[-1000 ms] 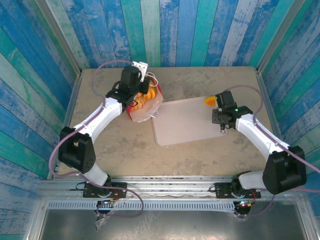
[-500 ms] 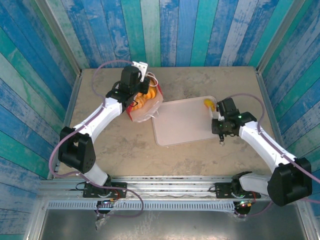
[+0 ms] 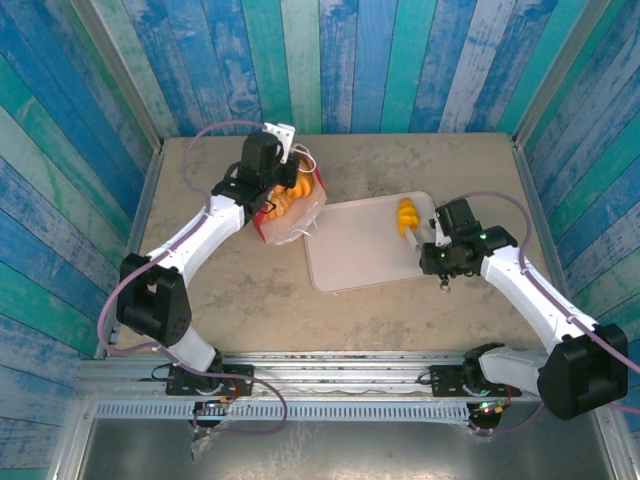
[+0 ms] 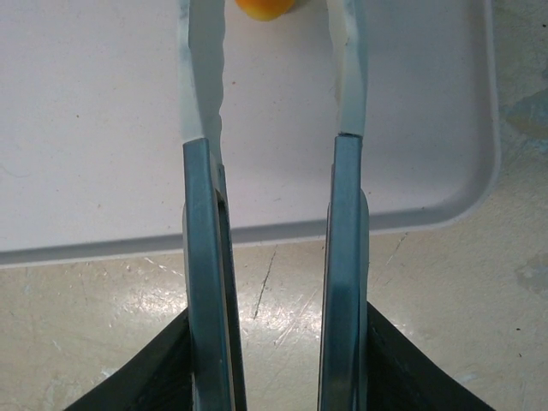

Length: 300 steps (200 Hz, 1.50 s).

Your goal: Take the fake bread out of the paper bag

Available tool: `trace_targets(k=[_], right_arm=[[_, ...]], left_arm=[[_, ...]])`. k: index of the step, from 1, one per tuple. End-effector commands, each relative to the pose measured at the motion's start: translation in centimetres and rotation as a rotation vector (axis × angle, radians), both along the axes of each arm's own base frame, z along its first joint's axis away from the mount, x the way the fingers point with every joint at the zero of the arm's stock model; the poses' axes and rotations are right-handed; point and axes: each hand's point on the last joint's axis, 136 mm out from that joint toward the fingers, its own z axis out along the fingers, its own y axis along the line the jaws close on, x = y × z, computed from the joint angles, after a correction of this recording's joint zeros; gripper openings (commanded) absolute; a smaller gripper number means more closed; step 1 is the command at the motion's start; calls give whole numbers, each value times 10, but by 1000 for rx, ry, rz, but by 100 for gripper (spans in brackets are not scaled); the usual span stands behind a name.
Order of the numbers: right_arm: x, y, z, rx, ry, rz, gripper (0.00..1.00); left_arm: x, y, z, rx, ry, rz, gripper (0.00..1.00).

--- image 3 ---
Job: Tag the orange segmented fake bread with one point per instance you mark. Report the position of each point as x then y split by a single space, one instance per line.
302 185

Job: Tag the metal tongs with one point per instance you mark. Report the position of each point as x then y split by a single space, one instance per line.
415 241

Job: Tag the striped fake croissant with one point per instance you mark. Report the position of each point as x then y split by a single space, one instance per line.
280 207

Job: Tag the yellow spiral fake bread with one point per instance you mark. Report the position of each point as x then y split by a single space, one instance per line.
406 217

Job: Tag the red and white paper bag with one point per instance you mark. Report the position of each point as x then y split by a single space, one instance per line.
295 225

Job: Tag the pale pink plastic tray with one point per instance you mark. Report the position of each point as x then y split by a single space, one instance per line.
360 245

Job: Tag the small controller board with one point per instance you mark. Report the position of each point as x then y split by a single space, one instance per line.
217 402
490 407

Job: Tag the steel sheet panel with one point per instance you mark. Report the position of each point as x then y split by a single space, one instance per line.
350 455

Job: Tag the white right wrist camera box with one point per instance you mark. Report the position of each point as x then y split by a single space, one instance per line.
439 230

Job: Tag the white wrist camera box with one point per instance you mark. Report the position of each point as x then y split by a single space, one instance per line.
439 230
282 135

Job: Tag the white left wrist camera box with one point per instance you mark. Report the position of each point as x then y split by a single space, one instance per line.
282 135

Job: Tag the metal table side rail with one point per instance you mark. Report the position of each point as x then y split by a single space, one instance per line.
549 250
134 240

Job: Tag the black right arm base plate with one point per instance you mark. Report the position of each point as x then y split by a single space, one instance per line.
447 382

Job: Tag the aluminium mounting rail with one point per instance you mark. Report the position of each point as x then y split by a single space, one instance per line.
340 375

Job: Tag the slanted metal frame post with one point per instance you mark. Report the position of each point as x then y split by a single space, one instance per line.
559 70
118 70

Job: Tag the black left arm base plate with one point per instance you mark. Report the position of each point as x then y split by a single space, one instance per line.
182 385

